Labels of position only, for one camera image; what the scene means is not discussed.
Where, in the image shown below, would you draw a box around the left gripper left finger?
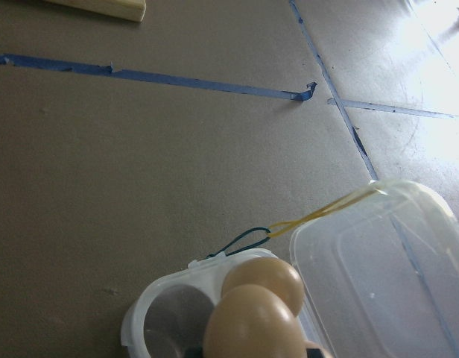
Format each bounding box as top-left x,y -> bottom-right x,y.
184,346 -> 203,358

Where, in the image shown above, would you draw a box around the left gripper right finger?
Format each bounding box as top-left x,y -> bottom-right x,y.
306,341 -> 330,358

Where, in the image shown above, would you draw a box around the brown egg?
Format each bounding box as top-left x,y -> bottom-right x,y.
221,257 -> 304,316
203,284 -> 306,357

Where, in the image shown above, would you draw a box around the brown egg in box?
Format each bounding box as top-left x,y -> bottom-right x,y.
221,257 -> 304,316

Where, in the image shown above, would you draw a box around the clear plastic egg box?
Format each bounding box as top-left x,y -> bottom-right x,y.
121,180 -> 459,357

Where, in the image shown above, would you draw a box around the green rubber band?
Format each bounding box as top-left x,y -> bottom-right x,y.
205,227 -> 272,259

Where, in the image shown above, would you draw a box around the yellow rubber band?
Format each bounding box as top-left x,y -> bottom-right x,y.
268,186 -> 378,239

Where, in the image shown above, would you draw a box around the blue tape grid lines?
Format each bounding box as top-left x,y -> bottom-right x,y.
0,0 -> 459,358

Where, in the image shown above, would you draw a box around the wooden cutting board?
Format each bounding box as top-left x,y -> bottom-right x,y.
49,0 -> 147,22

